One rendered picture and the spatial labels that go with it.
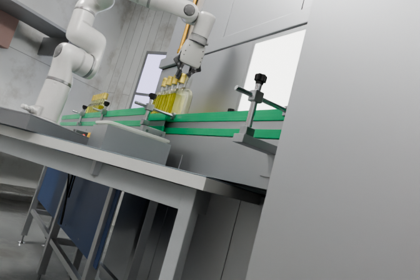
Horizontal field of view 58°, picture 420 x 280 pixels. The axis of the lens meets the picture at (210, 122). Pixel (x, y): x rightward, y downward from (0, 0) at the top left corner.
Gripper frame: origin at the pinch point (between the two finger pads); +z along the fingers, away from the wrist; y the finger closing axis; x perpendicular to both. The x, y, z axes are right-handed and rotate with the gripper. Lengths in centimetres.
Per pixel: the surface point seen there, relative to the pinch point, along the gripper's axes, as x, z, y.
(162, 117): 11.6, 18.6, 6.0
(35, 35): -341, 17, 45
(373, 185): 121, 6, 21
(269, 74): 40.7, -11.9, -13.0
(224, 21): -14.3, -32.0, -15.1
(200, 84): -6.4, 0.0, -12.2
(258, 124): 68, 5, 3
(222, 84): 12.6, -3.2, -12.4
